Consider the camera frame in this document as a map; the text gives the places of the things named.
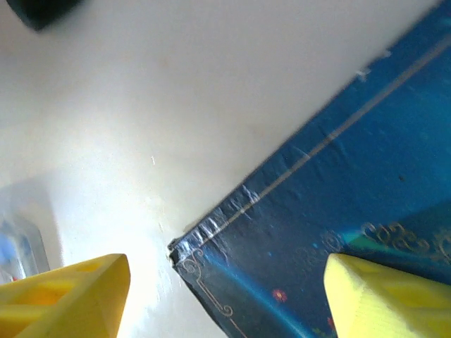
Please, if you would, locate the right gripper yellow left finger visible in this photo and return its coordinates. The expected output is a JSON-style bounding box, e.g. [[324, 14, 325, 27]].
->
[[0, 253, 131, 338]]

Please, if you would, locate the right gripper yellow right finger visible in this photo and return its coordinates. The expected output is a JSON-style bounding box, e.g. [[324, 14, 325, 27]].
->
[[323, 252, 451, 338]]

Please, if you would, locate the clear plastic supply case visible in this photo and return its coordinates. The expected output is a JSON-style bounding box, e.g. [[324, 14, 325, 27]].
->
[[0, 207, 50, 282]]

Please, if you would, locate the blue picture-cover book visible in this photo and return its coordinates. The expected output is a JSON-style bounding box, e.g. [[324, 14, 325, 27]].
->
[[168, 0, 451, 338]]

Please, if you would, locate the black fabric backpack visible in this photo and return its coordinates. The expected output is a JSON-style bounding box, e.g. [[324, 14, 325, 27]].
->
[[6, 0, 89, 32]]

